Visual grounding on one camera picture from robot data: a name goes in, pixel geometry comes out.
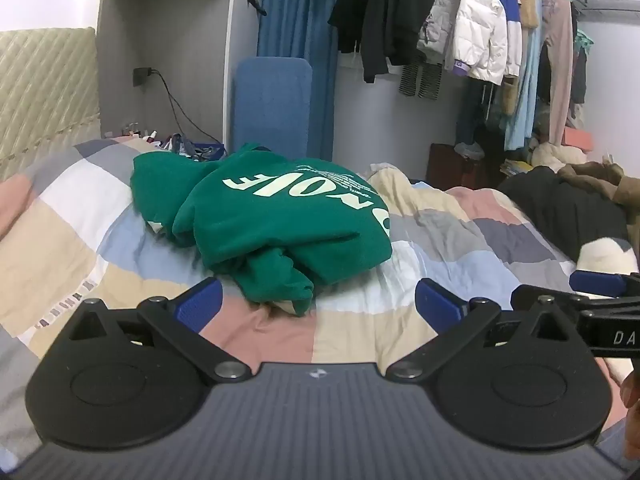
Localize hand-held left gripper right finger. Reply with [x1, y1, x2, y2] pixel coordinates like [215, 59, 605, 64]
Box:
[387, 277, 576, 381]

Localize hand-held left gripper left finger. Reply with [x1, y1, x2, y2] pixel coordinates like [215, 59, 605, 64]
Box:
[67, 276, 253, 383]

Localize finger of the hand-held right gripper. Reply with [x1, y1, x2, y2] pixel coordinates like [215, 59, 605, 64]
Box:
[569, 269, 640, 297]
[510, 284, 601, 313]

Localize green hoodie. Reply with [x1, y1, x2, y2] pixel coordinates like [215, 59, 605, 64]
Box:
[131, 142, 393, 317]

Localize person's right hand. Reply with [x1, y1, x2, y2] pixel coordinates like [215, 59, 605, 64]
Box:
[620, 367, 640, 461]

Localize cream fleece garment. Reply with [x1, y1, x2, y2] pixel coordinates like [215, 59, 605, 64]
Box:
[575, 237, 636, 281]

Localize black coat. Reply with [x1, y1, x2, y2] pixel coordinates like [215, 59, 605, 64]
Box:
[497, 165, 631, 263]

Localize brown coat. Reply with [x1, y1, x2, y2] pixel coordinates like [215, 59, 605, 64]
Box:
[557, 160, 640, 251]

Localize cream fluffy bundle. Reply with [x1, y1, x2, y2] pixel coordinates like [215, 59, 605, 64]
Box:
[530, 142, 588, 168]

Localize pastel checked quilt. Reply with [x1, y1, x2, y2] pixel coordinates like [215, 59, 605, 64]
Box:
[0, 135, 640, 461]

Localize pink box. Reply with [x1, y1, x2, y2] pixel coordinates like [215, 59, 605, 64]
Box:
[562, 127, 593, 153]

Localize light blue garment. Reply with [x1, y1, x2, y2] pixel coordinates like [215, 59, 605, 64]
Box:
[504, 0, 543, 151]

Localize blue jeans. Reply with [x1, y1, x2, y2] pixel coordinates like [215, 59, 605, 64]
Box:
[455, 77, 488, 146]

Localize dark navy garment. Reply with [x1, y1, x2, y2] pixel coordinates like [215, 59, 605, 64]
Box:
[570, 50, 588, 106]

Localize striped knit garment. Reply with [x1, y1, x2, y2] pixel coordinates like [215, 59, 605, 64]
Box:
[398, 60, 442, 100]

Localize beige padded headboard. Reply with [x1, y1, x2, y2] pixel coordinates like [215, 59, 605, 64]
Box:
[0, 27, 103, 181]

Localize white puffer jacket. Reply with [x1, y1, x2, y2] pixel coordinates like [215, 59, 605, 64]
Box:
[447, 0, 508, 86]

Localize grey puffer jacket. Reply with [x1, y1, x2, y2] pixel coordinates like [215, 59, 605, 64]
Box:
[417, 0, 471, 66]

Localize black hanging jacket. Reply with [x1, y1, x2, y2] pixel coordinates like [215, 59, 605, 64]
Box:
[327, 0, 436, 83]

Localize blue curtain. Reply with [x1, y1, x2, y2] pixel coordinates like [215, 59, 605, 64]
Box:
[256, 0, 346, 161]

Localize black charger with cable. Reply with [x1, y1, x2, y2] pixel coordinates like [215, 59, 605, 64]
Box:
[132, 66, 226, 147]

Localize grey wall cabinet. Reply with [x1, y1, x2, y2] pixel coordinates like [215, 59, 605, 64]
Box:
[96, 0, 261, 153]

